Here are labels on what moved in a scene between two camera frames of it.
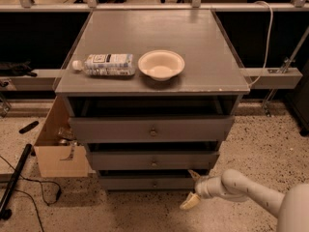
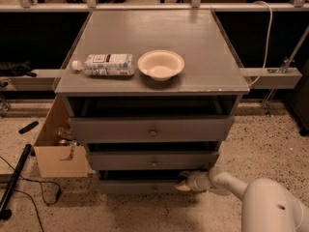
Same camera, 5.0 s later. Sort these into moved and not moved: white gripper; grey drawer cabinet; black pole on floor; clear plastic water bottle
Moved: white gripper
Not moved: grey drawer cabinet; clear plastic water bottle; black pole on floor
